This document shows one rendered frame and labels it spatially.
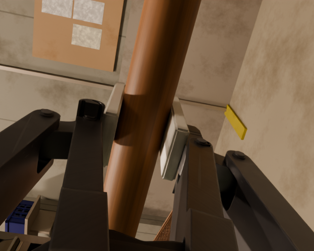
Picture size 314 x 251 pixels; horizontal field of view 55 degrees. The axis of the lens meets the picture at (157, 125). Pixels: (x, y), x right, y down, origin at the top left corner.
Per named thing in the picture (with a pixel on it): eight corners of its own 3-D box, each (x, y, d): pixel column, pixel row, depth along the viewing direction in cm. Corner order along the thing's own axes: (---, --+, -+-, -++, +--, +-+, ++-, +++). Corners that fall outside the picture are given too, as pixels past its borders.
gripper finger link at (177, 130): (176, 128, 15) (190, 131, 15) (168, 93, 22) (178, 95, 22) (160, 179, 16) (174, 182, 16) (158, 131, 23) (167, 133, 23)
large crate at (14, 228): (37, 200, 372) (19, 197, 370) (25, 223, 334) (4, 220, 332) (35, 234, 393) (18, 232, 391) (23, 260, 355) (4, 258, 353)
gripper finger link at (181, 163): (189, 159, 14) (251, 173, 14) (179, 121, 18) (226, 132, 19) (180, 187, 14) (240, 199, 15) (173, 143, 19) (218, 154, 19)
